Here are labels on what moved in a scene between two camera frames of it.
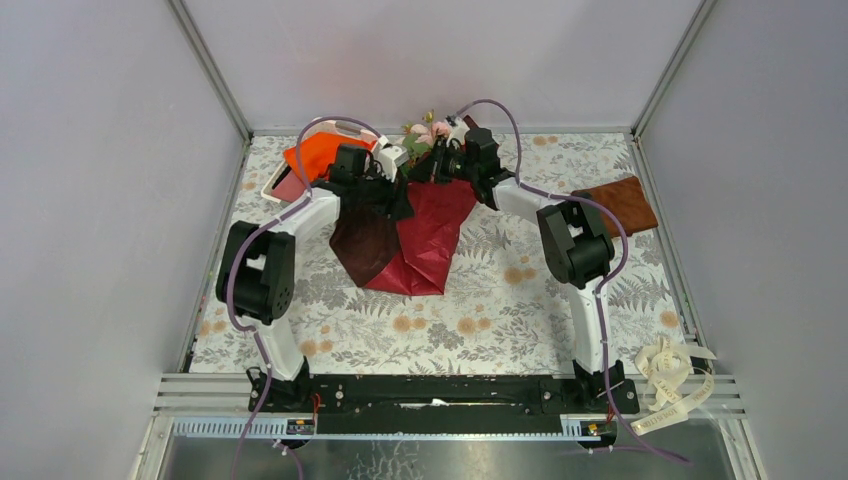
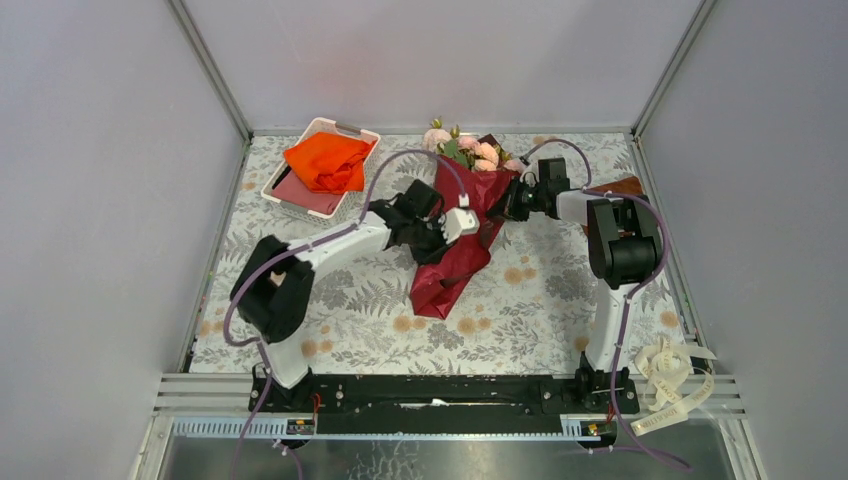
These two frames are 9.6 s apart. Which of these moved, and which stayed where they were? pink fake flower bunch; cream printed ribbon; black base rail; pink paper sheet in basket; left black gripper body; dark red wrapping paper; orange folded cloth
Moved: left black gripper body; pink fake flower bunch; dark red wrapping paper
Stayed: cream printed ribbon; black base rail; pink paper sheet in basket; orange folded cloth
